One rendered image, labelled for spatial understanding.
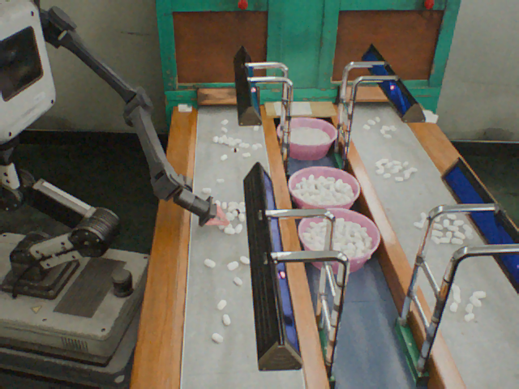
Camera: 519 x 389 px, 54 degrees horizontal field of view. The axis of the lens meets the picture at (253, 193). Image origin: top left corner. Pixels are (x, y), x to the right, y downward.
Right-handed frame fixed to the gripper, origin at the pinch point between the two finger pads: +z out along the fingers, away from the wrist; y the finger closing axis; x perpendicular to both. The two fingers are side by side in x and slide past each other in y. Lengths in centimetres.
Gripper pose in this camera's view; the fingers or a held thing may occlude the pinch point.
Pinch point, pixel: (226, 223)
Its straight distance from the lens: 173.1
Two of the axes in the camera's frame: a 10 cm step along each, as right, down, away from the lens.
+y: -0.6, -5.5, 8.3
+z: 7.9, 4.9, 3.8
